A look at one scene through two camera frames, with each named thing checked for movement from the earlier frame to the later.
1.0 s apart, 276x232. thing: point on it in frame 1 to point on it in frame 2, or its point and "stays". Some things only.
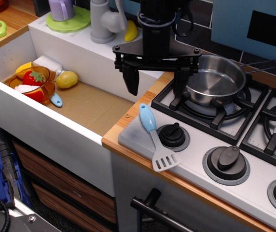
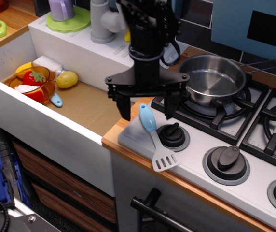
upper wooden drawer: [38, 168] stays
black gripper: [156, 51] to [147, 79]
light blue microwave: [262, 27] stays
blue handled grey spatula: [161, 159] stays
